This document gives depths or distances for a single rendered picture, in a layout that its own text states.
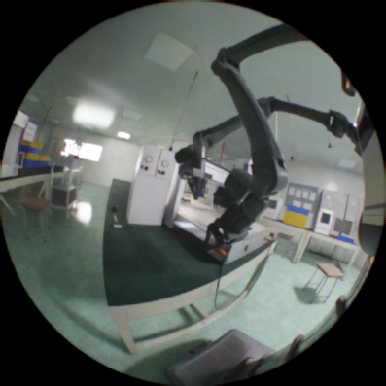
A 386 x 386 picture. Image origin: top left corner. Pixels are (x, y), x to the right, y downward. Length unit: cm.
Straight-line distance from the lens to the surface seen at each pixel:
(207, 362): 83
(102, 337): 111
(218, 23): 182
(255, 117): 30
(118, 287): 37
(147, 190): 73
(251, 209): 28
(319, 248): 449
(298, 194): 480
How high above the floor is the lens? 104
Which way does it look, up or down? 3 degrees down
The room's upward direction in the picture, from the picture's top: 13 degrees clockwise
